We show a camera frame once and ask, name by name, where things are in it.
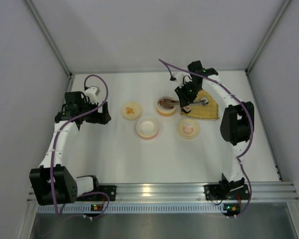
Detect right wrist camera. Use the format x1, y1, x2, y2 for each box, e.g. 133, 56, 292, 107
170, 72, 186, 87

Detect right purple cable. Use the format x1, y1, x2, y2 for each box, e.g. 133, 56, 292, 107
158, 58, 255, 220

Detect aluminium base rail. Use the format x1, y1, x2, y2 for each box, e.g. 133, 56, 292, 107
103, 181, 299, 204

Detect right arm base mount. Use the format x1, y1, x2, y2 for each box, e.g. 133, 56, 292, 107
204, 174, 251, 205

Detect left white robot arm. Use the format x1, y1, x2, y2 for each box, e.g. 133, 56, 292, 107
29, 87, 111, 206

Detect lid with orange knob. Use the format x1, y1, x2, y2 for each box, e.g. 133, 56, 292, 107
121, 102, 142, 120

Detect metal tongs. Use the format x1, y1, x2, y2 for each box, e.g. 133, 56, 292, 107
157, 98, 201, 107

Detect red toy sausage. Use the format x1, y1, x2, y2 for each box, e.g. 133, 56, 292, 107
158, 99, 174, 109

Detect orange bowl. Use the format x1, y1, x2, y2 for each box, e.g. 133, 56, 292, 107
156, 96, 176, 117

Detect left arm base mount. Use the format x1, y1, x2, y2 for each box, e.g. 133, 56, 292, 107
76, 175, 117, 202

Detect bamboo sushi mat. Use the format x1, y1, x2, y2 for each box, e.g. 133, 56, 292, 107
180, 90, 219, 120

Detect sushi roll dark centre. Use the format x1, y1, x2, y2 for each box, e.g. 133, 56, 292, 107
200, 97, 209, 106

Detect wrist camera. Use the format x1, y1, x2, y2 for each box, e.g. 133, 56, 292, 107
83, 87, 100, 104
170, 72, 186, 87

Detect sushi roll orange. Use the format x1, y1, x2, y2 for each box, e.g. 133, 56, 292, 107
182, 106, 192, 114

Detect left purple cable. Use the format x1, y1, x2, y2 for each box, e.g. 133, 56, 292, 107
51, 74, 112, 220

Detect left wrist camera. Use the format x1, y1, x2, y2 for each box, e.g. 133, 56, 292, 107
83, 87, 100, 104

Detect aluminium frame post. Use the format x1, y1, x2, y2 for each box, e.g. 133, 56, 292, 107
22, 0, 72, 78
245, 0, 293, 76

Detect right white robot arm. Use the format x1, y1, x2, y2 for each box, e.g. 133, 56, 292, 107
175, 61, 254, 197

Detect pink bowl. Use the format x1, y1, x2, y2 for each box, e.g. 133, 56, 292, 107
136, 117, 159, 140

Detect slotted cable duct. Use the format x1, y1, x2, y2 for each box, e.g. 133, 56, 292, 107
37, 203, 242, 215

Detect lid with pink knob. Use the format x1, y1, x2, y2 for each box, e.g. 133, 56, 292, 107
176, 119, 200, 139

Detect purple cable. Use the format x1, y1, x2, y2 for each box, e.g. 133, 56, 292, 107
51, 74, 112, 220
158, 58, 255, 220

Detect right aluminium frame post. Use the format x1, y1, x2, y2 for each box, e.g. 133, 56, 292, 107
245, 0, 293, 76

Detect left aluminium frame post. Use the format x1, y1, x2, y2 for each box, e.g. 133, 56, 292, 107
22, 0, 72, 78

